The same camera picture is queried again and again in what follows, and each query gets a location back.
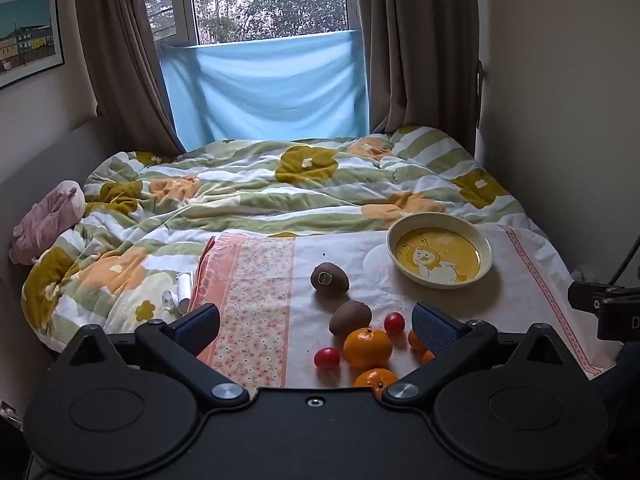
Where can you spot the window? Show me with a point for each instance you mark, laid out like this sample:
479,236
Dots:
265,0

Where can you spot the light blue hanging cloth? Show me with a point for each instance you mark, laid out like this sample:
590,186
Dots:
265,85

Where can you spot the medium orange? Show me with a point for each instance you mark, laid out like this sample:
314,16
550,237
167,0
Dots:
374,379

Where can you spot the green striped flower blanket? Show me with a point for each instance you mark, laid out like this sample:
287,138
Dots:
240,195

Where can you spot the plain brown kiwi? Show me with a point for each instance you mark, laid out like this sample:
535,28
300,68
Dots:
350,317

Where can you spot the red tomato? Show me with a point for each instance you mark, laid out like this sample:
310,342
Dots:
394,323
326,358

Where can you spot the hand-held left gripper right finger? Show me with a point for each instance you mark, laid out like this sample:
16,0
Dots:
435,332

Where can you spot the brown left curtain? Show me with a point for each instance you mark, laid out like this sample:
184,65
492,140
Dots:
120,50

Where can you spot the pink plush toy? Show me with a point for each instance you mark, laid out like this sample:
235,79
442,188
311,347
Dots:
45,220

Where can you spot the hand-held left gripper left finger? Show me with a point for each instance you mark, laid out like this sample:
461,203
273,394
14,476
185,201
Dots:
200,323

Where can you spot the brown kiwi with green sticker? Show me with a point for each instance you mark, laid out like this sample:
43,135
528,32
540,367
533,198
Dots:
328,278

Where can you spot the small tangerine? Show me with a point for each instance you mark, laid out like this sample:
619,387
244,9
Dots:
415,341
428,357

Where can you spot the pink floral cloth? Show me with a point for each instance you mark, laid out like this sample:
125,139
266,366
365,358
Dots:
260,290

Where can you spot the cream bowl with duck print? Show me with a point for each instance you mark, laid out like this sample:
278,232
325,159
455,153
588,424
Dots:
439,250

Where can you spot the large orange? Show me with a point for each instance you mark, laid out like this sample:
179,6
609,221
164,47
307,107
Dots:
367,347

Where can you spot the framed wall picture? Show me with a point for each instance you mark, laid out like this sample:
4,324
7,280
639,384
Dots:
27,35

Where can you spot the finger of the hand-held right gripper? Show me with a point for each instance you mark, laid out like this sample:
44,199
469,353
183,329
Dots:
582,297

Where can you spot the brown curtain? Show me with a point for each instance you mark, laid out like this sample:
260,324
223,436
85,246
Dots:
120,50
415,45

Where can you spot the small white tube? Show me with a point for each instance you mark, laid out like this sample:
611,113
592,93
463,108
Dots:
185,284

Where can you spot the small white object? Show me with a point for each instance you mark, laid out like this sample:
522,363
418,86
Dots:
169,300

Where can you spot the brown right curtain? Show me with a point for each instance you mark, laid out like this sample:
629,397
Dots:
415,45

